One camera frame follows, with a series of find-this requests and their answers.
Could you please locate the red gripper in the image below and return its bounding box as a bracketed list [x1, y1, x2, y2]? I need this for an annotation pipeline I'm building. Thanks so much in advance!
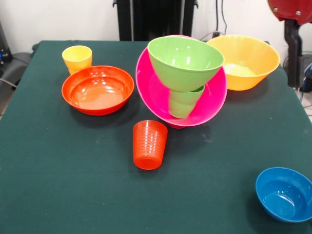
[267, 0, 312, 88]

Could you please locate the large orange bowl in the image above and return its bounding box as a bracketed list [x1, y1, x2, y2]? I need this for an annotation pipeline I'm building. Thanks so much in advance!
[206, 34, 281, 91]

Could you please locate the light green bowl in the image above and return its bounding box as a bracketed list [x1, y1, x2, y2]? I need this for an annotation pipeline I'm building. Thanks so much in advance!
[147, 36, 225, 93]

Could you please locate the green cup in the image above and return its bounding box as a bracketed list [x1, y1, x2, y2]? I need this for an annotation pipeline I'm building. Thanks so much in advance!
[168, 84, 205, 119]

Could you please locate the small dark blue bowl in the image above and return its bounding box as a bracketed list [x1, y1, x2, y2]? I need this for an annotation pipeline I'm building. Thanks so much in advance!
[255, 167, 312, 223]

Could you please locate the large pink bowl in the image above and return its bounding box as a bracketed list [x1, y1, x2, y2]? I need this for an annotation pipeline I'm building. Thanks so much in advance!
[136, 34, 228, 129]

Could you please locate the orange-red ribbed cup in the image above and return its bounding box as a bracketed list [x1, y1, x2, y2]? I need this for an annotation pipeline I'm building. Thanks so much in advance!
[133, 119, 168, 171]

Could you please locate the red shallow bowl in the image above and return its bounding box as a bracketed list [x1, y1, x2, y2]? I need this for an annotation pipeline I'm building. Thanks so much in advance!
[61, 65, 135, 117]

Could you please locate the yellow cup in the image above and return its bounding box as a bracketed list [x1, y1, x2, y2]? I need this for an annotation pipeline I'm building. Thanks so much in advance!
[61, 45, 93, 75]

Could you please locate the dark green tablecloth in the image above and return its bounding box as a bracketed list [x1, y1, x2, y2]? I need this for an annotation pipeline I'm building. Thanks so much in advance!
[0, 40, 312, 234]

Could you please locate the black equipment box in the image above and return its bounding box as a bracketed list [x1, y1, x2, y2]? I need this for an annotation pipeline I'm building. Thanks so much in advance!
[0, 20, 13, 71]

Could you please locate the black wall cable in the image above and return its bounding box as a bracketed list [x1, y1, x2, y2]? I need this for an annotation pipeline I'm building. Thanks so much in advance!
[215, 0, 228, 37]

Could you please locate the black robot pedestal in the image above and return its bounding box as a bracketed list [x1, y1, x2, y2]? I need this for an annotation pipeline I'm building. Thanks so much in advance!
[113, 0, 199, 41]

